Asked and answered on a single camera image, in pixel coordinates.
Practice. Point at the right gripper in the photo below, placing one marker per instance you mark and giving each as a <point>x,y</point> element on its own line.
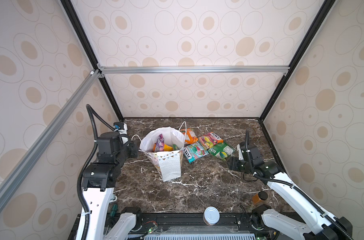
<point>233,164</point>

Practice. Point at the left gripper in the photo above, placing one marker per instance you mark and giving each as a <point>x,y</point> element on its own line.
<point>135,148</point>

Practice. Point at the green snack packet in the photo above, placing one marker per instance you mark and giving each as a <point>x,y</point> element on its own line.
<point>222,151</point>

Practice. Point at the purple snack packet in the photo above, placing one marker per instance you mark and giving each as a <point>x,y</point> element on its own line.
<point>159,145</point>

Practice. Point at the yellow snack bag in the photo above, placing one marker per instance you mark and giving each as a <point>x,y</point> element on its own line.
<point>167,148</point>

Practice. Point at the white paper bag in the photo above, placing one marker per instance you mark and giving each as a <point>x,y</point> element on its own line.
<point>167,163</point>

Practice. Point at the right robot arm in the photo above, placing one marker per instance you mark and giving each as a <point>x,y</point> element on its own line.
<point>317,223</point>

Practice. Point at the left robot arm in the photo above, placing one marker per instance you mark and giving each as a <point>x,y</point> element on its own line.
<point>112,147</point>

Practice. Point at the brown bottle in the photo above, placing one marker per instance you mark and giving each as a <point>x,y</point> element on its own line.
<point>260,197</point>

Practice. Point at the pink Fox's candy packet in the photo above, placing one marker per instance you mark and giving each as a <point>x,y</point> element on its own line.
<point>209,140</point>

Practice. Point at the teal Fox's candy packet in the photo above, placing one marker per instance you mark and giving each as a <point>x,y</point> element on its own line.
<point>194,151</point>

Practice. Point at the orange snack packet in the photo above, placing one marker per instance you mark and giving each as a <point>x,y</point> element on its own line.
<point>190,137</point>

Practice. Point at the white round cap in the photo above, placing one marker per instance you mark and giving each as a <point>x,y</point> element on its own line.
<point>211,216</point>

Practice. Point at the horizontal aluminium bar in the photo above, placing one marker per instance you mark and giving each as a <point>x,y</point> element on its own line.
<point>194,70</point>

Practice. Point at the diagonal aluminium bar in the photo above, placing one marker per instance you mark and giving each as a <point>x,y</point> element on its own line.
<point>23,168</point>

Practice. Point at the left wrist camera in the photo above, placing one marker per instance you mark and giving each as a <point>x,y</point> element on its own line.
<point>121,128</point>

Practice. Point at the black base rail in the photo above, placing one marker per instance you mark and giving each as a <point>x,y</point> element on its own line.
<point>132,224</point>

